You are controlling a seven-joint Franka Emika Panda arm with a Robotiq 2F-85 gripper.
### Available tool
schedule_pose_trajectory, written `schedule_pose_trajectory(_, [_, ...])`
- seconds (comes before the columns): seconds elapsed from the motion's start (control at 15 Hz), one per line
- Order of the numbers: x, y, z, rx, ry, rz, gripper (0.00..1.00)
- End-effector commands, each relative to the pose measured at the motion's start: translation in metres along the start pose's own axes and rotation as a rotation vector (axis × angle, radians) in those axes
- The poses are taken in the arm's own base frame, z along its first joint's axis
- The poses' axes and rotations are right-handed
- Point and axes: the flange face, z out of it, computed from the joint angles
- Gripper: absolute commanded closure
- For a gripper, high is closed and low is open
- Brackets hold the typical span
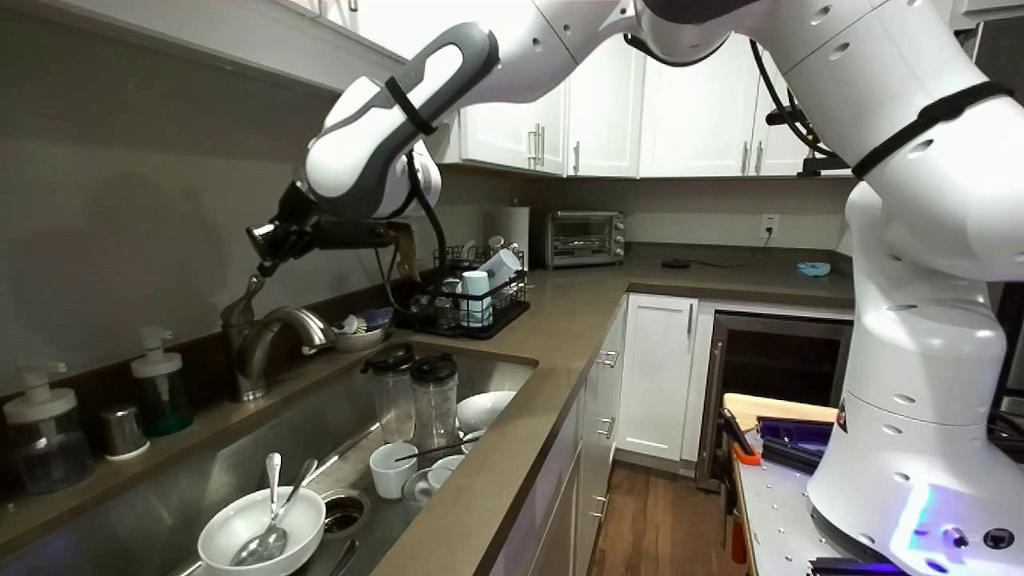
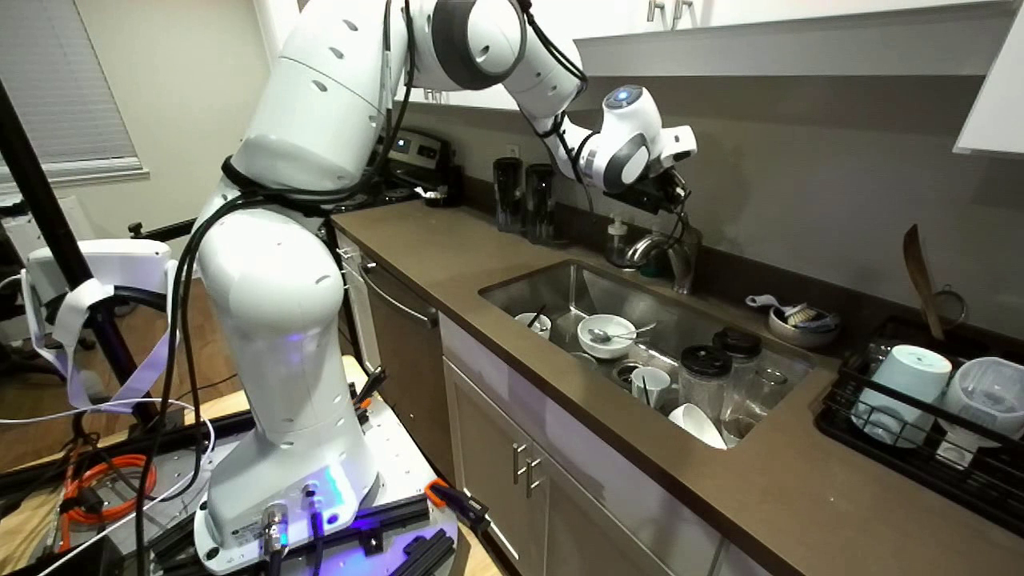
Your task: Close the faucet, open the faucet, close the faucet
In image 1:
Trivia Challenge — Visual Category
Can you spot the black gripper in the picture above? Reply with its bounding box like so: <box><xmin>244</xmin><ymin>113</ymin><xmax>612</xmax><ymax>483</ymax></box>
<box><xmin>247</xmin><ymin>186</ymin><xmax>400</xmax><ymax>281</ymax></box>

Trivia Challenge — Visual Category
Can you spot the chrome kitchen faucet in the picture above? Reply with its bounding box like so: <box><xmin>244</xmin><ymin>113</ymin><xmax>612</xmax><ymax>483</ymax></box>
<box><xmin>219</xmin><ymin>268</ymin><xmax>337</xmax><ymax>405</ymax></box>

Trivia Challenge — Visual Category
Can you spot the white brush holder bowl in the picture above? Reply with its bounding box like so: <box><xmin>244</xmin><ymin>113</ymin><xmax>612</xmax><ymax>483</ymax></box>
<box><xmin>331</xmin><ymin>315</ymin><xmax>389</xmax><ymax>355</ymax></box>

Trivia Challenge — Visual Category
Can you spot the blender cup black lid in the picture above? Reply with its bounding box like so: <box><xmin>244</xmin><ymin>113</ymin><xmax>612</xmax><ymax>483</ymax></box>
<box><xmin>363</xmin><ymin>345</ymin><xmax>419</xmax><ymax>445</ymax></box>

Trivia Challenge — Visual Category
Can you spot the black dish rack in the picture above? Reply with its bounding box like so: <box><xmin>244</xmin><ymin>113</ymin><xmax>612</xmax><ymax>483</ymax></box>
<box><xmin>392</xmin><ymin>249</ymin><xmax>535</xmax><ymax>342</ymax></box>

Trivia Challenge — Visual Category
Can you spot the teal cup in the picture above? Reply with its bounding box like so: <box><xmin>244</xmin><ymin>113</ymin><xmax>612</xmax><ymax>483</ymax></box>
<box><xmin>455</xmin><ymin>265</ymin><xmax>498</xmax><ymax>334</ymax></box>

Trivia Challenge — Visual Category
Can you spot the small metal spoon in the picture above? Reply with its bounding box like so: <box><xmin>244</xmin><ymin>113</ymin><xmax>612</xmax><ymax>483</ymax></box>
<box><xmin>263</xmin><ymin>447</ymin><xmax>287</xmax><ymax>514</ymax></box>

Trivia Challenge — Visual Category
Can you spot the glass jar in sink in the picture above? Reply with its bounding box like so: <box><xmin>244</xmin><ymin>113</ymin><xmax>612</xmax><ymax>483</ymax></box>
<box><xmin>411</xmin><ymin>353</ymin><xmax>463</xmax><ymax>458</ymax></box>

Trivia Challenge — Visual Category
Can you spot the long white upper cabinet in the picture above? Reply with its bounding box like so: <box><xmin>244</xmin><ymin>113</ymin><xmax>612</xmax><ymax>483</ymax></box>
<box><xmin>0</xmin><ymin>0</ymin><xmax>429</xmax><ymax>110</ymax></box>

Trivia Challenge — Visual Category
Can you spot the white plastic container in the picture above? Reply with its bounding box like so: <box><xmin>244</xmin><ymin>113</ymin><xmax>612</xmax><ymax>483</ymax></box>
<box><xmin>476</xmin><ymin>246</ymin><xmax>528</xmax><ymax>297</ymax></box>

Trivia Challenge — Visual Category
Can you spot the small metal cup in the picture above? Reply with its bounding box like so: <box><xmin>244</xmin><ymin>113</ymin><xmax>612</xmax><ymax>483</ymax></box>
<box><xmin>100</xmin><ymin>400</ymin><xmax>152</xmax><ymax>463</ymax></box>

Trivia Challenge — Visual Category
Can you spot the white mug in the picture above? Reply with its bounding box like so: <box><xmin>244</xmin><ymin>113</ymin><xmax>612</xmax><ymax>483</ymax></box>
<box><xmin>364</xmin><ymin>439</ymin><xmax>422</xmax><ymax>503</ymax></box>

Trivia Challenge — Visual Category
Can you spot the white plate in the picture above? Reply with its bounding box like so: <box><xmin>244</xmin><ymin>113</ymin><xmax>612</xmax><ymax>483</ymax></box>
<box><xmin>455</xmin><ymin>388</ymin><xmax>521</xmax><ymax>435</ymax></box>

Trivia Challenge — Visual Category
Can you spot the stainless steel sink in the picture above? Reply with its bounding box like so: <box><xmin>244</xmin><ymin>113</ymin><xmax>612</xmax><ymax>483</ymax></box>
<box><xmin>0</xmin><ymin>345</ymin><xmax>539</xmax><ymax>576</ymax></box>

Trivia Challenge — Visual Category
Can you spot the clear glass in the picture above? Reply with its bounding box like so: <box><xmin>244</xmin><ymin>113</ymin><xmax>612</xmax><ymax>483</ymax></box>
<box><xmin>404</xmin><ymin>450</ymin><xmax>471</xmax><ymax>507</ymax></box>

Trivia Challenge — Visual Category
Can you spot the large metal spoon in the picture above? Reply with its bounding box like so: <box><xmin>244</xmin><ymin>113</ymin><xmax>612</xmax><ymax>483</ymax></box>
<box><xmin>229</xmin><ymin>458</ymin><xmax>322</xmax><ymax>571</ymax></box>

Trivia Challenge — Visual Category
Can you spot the clear soap dispenser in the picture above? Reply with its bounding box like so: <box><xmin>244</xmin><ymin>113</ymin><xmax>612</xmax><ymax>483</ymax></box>
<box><xmin>0</xmin><ymin>359</ymin><xmax>97</xmax><ymax>497</ymax></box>

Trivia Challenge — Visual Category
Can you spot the silver toaster oven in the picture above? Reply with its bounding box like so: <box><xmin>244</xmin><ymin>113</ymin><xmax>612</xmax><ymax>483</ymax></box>
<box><xmin>540</xmin><ymin>208</ymin><xmax>629</xmax><ymax>268</ymax></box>

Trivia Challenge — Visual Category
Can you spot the grey sink base cabinet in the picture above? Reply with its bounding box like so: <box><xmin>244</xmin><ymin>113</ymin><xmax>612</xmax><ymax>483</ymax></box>
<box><xmin>484</xmin><ymin>297</ymin><xmax>632</xmax><ymax>576</ymax></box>

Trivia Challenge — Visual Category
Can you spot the white base cabinet door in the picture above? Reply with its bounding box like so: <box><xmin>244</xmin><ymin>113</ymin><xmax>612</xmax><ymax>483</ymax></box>
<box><xmin>617</xmin><ymin>291</ymin><xmax>715</xmax><ymax>467</ymax></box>

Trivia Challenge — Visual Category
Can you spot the orange black hand tool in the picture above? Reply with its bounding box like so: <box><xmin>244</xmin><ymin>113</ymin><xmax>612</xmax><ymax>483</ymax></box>
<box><xmin>722</xmin><ymin>409</ymin><xmax>768</xmax><ymax>469</ymax></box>

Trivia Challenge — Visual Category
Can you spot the black built-in oven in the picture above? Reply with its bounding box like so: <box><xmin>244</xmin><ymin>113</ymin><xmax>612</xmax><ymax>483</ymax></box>
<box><xmin>699</xmin><ymin>310</ymin><xmax>857</xmax><ymax>489</ymax></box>

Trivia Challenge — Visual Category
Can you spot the wooden board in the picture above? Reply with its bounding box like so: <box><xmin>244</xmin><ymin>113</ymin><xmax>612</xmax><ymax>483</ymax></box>
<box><xmin>722</xmin><ymin>389</ymin><xmax>844</xmax><ymax>432</ymax></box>

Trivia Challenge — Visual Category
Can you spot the black clamp bar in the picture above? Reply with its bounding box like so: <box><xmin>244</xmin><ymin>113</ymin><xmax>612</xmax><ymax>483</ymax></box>
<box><xmin>759</xmin><ymin>416</ymin><xmax>844</xmax><ymax>476</ymax></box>

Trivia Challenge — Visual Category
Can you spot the robot mounting table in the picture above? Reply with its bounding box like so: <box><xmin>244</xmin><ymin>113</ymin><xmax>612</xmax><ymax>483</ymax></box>
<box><xmin>722</xmin><ymin>389</ymin><xmax>1024</xmax><ymax>576</ymax></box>

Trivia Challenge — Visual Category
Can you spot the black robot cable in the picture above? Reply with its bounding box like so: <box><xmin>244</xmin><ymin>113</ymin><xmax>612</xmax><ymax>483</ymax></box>
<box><xmin>381</xmin><ymin>37</ymin><xmax>1011</xmax><ymax>281</ymax></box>

